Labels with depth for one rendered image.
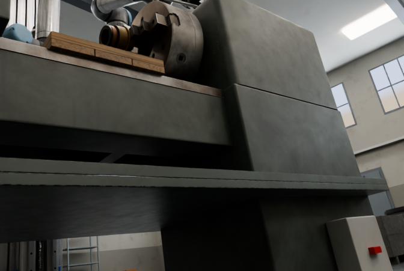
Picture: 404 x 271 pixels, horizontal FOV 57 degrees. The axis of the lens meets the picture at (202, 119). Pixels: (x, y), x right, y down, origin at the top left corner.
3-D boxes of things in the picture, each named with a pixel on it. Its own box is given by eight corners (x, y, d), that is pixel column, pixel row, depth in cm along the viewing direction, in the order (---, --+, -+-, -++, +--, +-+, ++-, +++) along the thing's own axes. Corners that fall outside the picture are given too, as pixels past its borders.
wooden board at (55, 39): (105, 124, 125) (104, 113, 126) (165, 73, 100) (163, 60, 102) (6, 111, 106) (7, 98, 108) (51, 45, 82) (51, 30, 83)
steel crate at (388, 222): (343, 271, 601) (330, 226, 628) (366, 265, 676) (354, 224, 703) (400, 264, 549) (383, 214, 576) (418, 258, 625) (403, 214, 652)
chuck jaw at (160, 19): (156, 38, 126) (176, 15, 119) (159, 49, 124) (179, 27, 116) (127, 29, 119) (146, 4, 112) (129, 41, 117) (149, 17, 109)
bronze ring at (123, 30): (120, 37, 126) (95, 31, 120) (135, 22, 120) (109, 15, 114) (124, 61, 123) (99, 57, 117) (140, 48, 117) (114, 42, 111)
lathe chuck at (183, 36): (143, 107, 139) (143, 30, 146) (197, 83, 115) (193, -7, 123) (121, 103, 133) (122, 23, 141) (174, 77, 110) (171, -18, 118)
